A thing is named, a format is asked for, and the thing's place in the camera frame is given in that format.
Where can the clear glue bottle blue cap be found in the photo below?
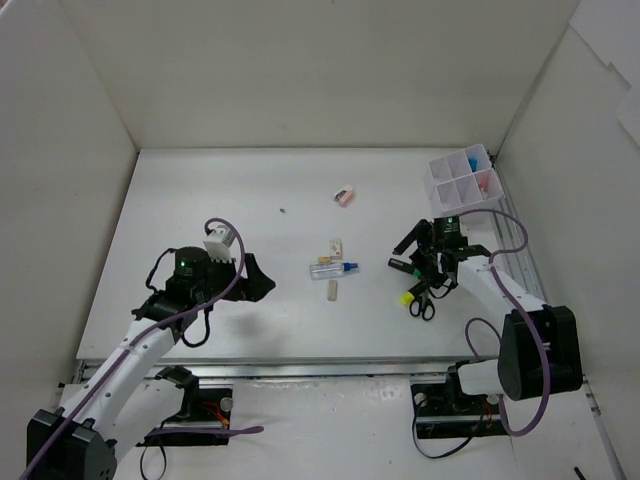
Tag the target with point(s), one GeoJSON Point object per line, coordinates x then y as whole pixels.
{"type": "Point", "coordinates": [333, 270]}

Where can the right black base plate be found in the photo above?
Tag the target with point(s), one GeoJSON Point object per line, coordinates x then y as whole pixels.
{"type": "Point", "coordinates": [443, 412]}

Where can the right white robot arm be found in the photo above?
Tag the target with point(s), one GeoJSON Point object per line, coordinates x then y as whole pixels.
{"type": "Point", "coordinates": [538, 347]}

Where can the black handled scissors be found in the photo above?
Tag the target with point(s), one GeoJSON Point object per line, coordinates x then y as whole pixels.
{"type": "Point", "coordinates": [422, 308]}

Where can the yellow cap black highlighter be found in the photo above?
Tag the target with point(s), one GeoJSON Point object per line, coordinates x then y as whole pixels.
{"type": "Point", "coordinates": [413, 293]}

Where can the white compartment organizer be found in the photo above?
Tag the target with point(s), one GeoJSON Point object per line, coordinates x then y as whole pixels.
{"type": "Point", "coordinates": [452, 188]}

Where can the aluminium rail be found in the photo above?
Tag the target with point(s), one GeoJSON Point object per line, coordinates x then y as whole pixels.
{"type": "Point", "coordinates": [519, 265]}
{"type": "Point", "coordinates": [220, 371]}

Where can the green cap black highlighter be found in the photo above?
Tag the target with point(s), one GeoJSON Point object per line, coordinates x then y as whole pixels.
{"type": "Point", "coordinates": [404, 267]}

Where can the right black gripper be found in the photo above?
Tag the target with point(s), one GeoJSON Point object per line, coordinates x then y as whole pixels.
{"type": "Point", "coordinates": [426, 251]}

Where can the aluminium rail right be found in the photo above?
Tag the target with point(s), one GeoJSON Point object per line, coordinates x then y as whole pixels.
{"type": "Point", "coordinates": [519, 265]}

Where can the aluminium rail front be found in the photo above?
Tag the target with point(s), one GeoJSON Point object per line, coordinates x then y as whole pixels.
{"type": "Point", "coordinates": [220, 371]}

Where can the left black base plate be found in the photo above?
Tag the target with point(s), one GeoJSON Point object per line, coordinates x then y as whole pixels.
{"type": "Point", "coordinates": [212, 409]}

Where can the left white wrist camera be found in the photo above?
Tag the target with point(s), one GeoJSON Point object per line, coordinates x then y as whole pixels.
{"type": "Point", "coordinates": [218, 242]}

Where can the pink white eraser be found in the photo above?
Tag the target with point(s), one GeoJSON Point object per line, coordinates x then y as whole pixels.
{"type": "Point", "coordinates": [344, 195]}

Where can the beige eraser stick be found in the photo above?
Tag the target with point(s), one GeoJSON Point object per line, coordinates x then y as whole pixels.
{"type": "Point", "coordinates": [332, 290]}

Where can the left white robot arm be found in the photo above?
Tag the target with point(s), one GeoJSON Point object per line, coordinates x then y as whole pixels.
{"type": "Point", "coordinates": [118, 407]}

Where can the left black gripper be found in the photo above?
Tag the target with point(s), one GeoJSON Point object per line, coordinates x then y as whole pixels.
{"type": "Point", "coordinates": [245, 275]}

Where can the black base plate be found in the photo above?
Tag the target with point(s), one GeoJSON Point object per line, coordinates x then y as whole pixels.
{"type": "Point", "coordinates": [443, 412]}
{"type": "Point", "coordinates": [212, 409]}

